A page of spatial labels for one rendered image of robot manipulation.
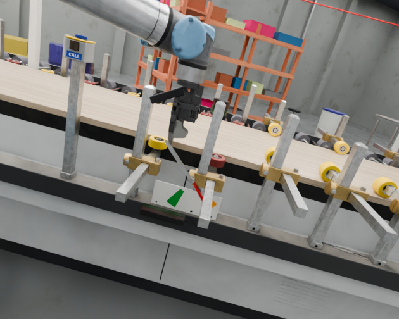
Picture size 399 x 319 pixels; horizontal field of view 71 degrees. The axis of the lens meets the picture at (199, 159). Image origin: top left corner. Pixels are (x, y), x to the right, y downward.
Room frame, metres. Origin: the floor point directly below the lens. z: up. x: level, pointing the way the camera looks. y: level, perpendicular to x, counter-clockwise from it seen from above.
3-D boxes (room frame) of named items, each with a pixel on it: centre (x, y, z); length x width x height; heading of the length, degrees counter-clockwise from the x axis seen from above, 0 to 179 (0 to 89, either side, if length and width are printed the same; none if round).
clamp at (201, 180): (0.98, -0.04, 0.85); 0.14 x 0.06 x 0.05; 89
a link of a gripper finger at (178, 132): (0.88, 0.09, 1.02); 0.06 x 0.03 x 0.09; 89
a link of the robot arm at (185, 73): (0.90, 0.09, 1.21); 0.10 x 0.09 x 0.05; 179
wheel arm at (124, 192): (0.92, 0.19, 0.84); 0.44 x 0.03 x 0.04; 179
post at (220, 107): (0.98, -0.02, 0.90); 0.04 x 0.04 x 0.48; 89
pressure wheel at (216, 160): (1.09, -0.06, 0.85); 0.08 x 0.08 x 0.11
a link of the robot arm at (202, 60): (0.90, 0.10, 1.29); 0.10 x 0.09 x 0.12; 125
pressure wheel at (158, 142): (1.12, 0.19, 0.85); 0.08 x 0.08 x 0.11
